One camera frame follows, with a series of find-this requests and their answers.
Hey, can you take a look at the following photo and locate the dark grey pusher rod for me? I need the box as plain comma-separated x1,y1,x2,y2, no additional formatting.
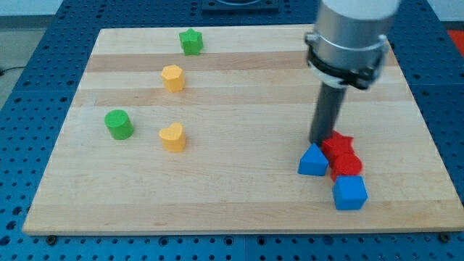
309,83,347,144

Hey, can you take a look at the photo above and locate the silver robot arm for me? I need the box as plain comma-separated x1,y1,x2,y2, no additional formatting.
304,0,401,146

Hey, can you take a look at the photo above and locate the yellow heart block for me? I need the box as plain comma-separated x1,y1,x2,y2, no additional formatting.
159,123,186,152

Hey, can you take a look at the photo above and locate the red star block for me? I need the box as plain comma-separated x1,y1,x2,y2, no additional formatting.
321,131,355,164

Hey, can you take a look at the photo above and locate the blue triangle block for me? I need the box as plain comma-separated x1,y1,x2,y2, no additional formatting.
297,144,329,176

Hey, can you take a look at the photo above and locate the red cylinder block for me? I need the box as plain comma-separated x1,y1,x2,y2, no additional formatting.
330,154,363,181

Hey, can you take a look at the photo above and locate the blue cube block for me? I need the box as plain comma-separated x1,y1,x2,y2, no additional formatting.
332,175,368,210

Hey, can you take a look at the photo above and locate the green star block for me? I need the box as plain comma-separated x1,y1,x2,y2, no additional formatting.
179,28,203,56

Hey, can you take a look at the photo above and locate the wooden board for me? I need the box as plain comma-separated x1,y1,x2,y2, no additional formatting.
22,25,463,236

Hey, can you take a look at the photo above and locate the yellow hexagon block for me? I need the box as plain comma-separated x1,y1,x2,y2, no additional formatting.
161,65,186,93

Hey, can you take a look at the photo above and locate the green cylinder block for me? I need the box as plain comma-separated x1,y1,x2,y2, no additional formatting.
104,109,134,140

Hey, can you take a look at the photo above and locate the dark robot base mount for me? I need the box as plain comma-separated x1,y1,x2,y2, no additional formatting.
200,0,281,12

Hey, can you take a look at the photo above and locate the black cable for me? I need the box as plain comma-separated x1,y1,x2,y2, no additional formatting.
0,66,25,77

